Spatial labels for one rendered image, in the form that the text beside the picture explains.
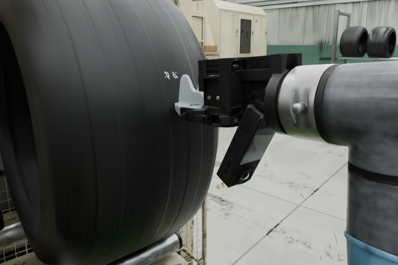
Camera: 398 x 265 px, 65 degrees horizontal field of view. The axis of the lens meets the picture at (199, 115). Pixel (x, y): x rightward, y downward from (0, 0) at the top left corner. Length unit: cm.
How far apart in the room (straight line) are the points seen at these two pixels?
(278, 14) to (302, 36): 130
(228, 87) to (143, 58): 17
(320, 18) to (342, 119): 1182
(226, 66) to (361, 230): 20
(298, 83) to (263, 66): 7
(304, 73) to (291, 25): 1218
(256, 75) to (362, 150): 13
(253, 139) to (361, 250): 15
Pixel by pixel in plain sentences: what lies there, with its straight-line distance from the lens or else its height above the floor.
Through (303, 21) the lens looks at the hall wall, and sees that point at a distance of 1231.
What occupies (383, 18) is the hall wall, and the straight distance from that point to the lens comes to 1155.
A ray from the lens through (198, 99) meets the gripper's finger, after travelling 42.
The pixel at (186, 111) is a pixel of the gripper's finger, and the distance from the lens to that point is 42.
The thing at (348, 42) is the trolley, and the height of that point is 141.
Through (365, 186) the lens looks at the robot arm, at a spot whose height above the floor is 124.
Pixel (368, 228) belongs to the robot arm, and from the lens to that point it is 30.
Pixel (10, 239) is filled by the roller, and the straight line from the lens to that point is 92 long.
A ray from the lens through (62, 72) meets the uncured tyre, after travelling 46.
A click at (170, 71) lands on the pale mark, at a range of 50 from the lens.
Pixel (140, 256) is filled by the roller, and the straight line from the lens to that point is 74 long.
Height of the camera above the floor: 135
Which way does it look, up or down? 12 degrees down
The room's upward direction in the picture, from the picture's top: straight up
